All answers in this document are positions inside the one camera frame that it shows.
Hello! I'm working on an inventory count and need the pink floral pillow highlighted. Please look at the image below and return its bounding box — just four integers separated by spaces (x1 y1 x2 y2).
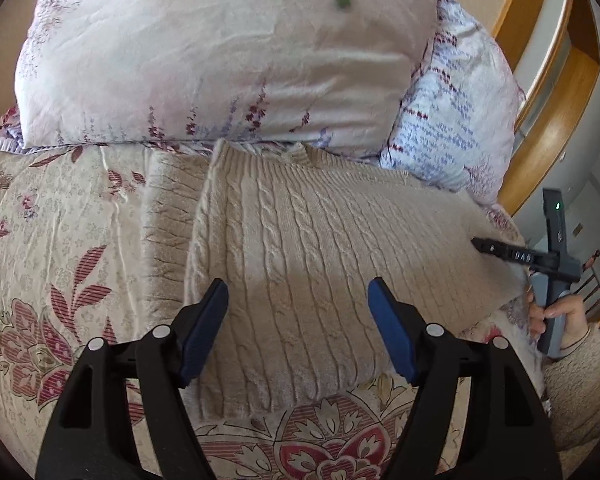
15 0 439 159

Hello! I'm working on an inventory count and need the person's right hand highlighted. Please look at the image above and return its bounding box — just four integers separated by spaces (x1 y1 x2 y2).
526 287 590 359

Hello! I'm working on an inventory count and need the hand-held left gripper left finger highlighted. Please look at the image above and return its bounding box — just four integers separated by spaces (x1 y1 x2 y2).
35 278 230 480

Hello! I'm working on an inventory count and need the beige cable-knit sweater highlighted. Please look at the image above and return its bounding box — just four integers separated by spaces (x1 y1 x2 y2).
142 139 529 424

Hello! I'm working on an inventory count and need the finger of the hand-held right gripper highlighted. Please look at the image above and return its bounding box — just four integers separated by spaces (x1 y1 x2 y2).
471 236 514 259

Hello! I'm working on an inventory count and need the pale blue floral pillow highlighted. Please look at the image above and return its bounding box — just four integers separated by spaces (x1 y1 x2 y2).
380 0 529 207

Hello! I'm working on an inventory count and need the wooden frame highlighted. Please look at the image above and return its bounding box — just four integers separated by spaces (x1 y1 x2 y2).
490 0 600 219

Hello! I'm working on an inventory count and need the wooden chair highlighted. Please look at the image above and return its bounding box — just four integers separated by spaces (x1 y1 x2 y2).
577 249 600 332

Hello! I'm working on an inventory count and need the person's right forearm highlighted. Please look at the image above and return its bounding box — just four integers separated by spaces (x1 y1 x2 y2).
540 322 600 454

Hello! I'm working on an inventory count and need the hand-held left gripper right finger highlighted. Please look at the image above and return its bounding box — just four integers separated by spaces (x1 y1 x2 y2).
368 276 564 480

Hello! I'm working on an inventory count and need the cream floral bedspread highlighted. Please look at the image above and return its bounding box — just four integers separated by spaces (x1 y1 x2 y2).
0 105 552 480

